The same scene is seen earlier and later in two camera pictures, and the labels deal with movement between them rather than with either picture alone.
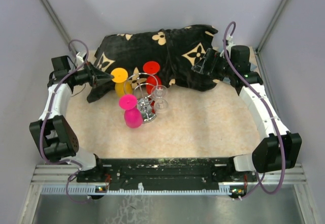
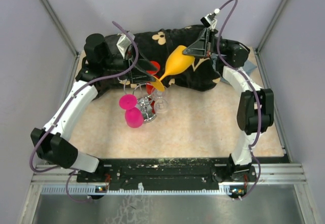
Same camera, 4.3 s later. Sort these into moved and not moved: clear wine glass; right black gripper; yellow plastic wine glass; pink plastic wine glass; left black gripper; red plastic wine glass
Moved: right black gripper; left black gripper; yellow plastic wine glass
Not moved: clear wine glass; pink plastic wine glass; red plastic wine glass
